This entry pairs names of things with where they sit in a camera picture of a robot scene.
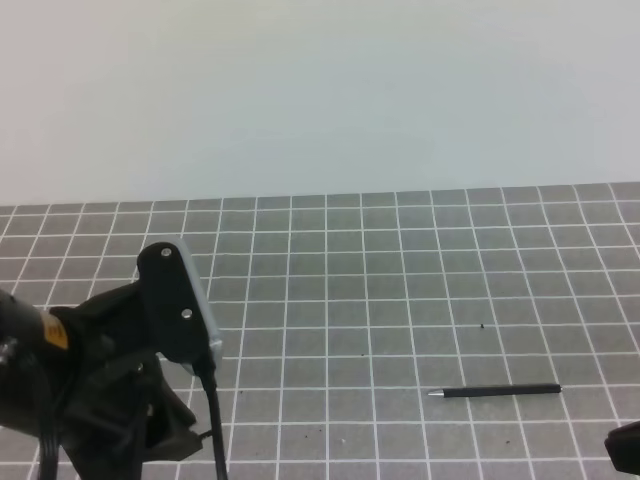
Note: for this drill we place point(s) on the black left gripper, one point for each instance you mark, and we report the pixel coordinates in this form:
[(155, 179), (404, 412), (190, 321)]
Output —
[(116, 411)]

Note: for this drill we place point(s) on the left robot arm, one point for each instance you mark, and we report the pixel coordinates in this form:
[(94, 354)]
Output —
[(34, 345)]

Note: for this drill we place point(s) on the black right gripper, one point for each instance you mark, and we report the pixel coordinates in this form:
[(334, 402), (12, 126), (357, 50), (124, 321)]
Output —
[(623, 447)]

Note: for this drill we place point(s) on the left wrist camera black grey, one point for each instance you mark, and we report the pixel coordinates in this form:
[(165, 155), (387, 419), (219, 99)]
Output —
[(181, 324)]

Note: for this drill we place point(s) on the black pen silver tip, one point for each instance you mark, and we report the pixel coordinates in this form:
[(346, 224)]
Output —
[(496, 390)]

